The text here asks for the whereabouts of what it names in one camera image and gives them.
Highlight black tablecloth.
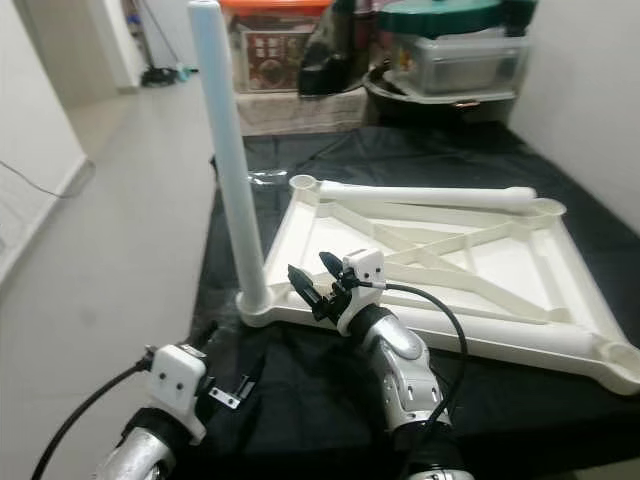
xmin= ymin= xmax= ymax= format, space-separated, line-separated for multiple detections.
xmin=185 ymin=125 xmax=640 ymax=480

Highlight beige stone bench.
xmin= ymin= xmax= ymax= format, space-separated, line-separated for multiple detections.
xmin=235 ymin=92 xmax=371 ymax=136

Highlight black wok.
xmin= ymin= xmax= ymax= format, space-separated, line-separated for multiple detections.
xmin=365 ymin=70 xmax=521 ymax=123

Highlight black plastic bag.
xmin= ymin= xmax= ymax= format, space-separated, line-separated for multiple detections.
xmin=297 ymin=0 xmax=376 ymax=96

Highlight orange lid storage box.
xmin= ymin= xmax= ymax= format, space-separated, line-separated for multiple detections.
xmin=220 ymin=0 xmax=336 ymax=96

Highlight clear plastic storage box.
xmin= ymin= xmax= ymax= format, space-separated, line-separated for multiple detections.
xmin=390 ymin=32 xmax=533 ymax=98

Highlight black floor mop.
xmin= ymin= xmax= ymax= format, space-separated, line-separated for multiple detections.
xmin=140 ymin=0 xmax=189 ymax=89

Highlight green plastic lid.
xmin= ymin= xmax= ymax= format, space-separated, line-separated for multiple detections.
xmin=380 ymin=0 xmax=531 ymax=36

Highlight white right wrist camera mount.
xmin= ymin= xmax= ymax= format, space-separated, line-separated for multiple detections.
xmin=338 ymin=248 xmax=386 ymax=336

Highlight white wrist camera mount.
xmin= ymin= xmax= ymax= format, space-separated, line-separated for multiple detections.
xmin=148 ymin=343 xmax=211 ymax=446
xmin=338 ymin=248 xmax=386 ymax=336

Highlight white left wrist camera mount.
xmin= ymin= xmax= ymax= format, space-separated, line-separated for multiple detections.
xmin=148 ymin=343 xmax=211 ymax=446

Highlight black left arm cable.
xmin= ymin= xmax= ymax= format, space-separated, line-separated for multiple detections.
xmin=30 ymin=355 xmax=161 ymax=480

